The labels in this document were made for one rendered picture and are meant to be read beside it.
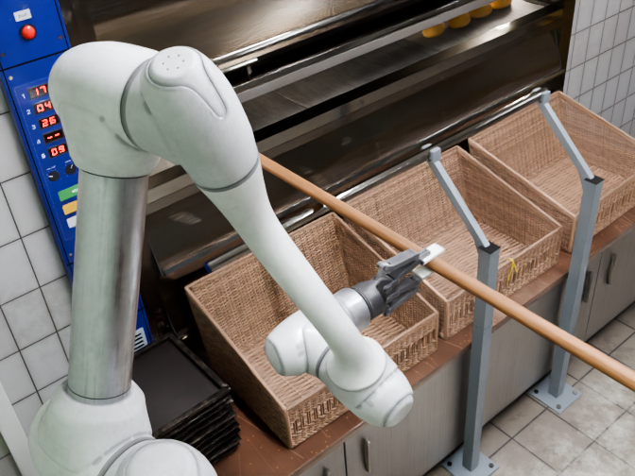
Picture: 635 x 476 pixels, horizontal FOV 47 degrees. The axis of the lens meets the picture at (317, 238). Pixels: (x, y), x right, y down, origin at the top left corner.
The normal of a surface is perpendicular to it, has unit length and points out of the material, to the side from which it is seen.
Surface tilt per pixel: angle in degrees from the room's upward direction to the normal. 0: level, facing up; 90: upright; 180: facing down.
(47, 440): 65
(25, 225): 90
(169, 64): 20
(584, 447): 0
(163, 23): 70
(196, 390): 0
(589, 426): 0
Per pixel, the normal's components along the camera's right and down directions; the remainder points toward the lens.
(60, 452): -0.55, 0.12
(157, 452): 0.04, -0.73
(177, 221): 0.57, 0.12
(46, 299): 0.64, 0.42
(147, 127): -0.50, 0.60
